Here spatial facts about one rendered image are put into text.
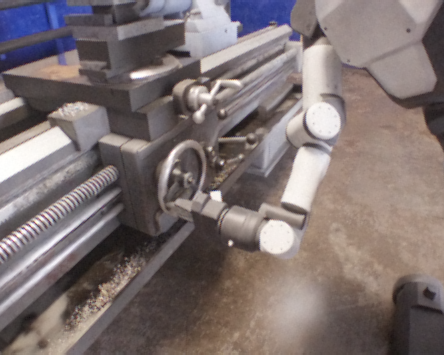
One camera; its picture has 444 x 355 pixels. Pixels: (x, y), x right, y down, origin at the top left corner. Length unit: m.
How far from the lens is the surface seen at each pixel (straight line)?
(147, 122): 0.81
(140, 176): 0.84
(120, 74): 0.87
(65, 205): 0.80
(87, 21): 0.89
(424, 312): 1.34
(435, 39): 0.62
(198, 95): 0.86
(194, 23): 1.45
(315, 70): 0.78
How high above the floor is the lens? 1.17
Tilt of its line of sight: 33 degrees down
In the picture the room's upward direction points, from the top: 1 degrees counter-clockwise
